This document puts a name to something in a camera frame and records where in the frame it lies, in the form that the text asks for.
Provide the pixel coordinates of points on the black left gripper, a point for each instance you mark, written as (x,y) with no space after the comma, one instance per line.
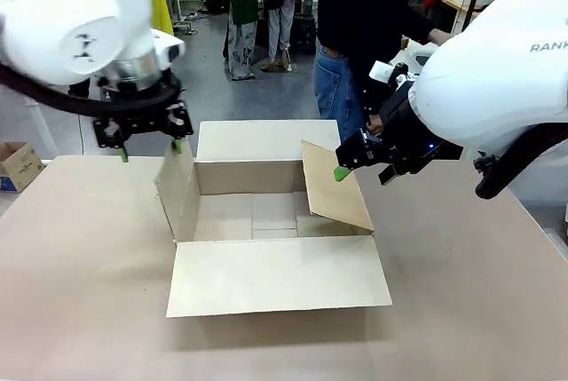
(142,121)

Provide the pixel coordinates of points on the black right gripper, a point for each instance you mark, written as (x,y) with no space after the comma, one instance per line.
(404,132)

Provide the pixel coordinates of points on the large brown cardboard box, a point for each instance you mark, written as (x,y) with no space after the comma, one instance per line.
(275,274)

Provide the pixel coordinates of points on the person's right forearm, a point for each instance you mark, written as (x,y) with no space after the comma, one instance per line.
(372,99)

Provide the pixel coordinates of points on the person's left forearm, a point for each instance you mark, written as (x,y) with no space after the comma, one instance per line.
(419,28)

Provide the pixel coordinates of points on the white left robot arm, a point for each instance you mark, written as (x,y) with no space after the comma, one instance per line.
(66,8)

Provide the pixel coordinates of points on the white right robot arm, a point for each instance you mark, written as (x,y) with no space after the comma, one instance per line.
(488,88)

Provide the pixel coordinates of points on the small printed cardboard box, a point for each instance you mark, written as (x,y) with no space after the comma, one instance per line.
(18,168)

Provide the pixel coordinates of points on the person's right hand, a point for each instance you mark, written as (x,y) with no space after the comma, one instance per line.
(375,124)

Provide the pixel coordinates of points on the person's left hand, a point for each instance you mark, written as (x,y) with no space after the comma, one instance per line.
(440,37)

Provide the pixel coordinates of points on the person's blue jeans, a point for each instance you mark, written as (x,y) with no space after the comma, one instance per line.
(333,88)

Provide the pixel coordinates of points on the white desk with slanted leg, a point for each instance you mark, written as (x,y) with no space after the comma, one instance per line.
(42,125)

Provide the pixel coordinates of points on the black crate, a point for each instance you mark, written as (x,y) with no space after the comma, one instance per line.
(306,34)

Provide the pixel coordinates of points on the person's dark navy shirt torso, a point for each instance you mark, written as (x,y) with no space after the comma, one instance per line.
(364,8)

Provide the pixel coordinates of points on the person in red green clothes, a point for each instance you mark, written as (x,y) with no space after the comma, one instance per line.
(242,3)

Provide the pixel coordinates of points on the person in grey clothes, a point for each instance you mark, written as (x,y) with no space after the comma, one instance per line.
(279,17)

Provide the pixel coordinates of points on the wooden top table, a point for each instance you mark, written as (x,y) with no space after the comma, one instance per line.
(461,7)

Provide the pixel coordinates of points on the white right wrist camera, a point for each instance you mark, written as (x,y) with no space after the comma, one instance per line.
(381,71)

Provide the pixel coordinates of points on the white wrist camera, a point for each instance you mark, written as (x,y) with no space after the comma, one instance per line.
(171,45)
(381,71)

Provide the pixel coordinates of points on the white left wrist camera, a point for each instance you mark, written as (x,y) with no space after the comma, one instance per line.
(171,45)

